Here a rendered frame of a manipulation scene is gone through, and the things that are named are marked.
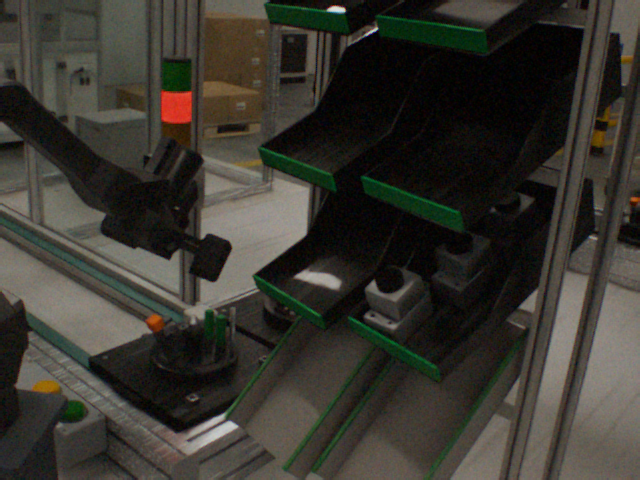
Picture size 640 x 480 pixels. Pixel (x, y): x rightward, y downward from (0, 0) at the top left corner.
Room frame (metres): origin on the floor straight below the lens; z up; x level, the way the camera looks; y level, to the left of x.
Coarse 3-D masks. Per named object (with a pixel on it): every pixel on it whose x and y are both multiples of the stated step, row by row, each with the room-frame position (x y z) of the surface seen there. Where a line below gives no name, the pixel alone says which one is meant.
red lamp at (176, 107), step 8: (168, 96) 1.17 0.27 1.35; (176, 96) 1.17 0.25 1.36; (184, 96) 1.18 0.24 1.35; (168, 104) 1.17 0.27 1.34; (176, 104) 1.17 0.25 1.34; (184, 104) 1.18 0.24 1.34; (168, 112) 1.17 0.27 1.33; (176, 112) 1.17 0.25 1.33; (184, 112) 1.18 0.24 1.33; (168, 120) 1.17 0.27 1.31; (176, 120) 1.17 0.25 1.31; (184, 120) 1.18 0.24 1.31
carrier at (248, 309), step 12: (240, 300) 1.22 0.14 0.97; (252, 300) 1.22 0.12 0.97; (264, 300) 1.19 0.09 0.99; (228, 312) 1.17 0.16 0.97; (240, 312) 1.17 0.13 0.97; (252, 312) 1.17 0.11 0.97; (264, 312) 1.16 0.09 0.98; (276, 312) 1.14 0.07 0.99; (288, 312) 1.14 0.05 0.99; (228, 324) 1.13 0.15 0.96; (240, 324) 1.12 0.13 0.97; (252, 324) 1.13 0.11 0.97; (264, 324) 1.13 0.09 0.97; (276, 324) 1.13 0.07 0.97; (288, 324) 1.12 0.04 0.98; (252, 336) 1.09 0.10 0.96; (264, 336) 1.09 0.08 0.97; (276, 336) 1.09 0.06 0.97
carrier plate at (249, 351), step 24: (144, 336) 1.05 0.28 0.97; (240, 336) 1.08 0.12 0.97; (96, 360) 0.96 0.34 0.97; (120, 360) 0.97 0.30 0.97; (144, 360) 0.97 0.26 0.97; (240, 360) 1.00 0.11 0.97; (144, 384) 0.91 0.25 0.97; (168, 384) 0.91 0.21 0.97; (192, 384) 0.92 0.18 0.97; (216, 384) 0.92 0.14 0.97; (240, 384) 0.93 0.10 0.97; (168, 408) 0.85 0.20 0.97; (192, 408) 0.86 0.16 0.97; (216, 408) 0.86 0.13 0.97
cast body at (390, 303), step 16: (384, 272) 0.69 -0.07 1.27; (400, 272) 0.69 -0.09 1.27; (368, 288) 0.69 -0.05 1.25; (384, 288) 0.67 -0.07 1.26; (400, 288) 0.68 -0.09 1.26; (416, 288) 0.68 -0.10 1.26; (368, 304) 0.69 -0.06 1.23; (384, 304) 0.67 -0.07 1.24; (400, 304) 0.67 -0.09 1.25; (416, 304) 0.69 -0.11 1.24; (368, 320) 0.68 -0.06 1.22; (384, 320) 0.68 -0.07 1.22; (400, 320) 0.67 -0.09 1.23; (416, 320) 0.69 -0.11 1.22; (400, 336) 0.67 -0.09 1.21
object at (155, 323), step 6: (150, 318) 0.93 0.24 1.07; (156, 318) 0.93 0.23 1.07; (162, 318) 0.94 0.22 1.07; (168, 318) 0.94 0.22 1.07; (150, 324) 0.92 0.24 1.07; (156, 324) 0.92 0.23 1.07; (162, 324) 0.93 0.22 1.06; (156, 330) 0.92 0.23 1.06; (162, 330) 0.93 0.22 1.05; (156, 336) 0.93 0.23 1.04; (162, 336) 0.93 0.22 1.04; (162, 342) 0.93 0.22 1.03; (168, 342) 0.94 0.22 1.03; (162, 348) 0.93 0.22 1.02; (168, 348) 0.94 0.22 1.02; (168, 354) 0.94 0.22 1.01
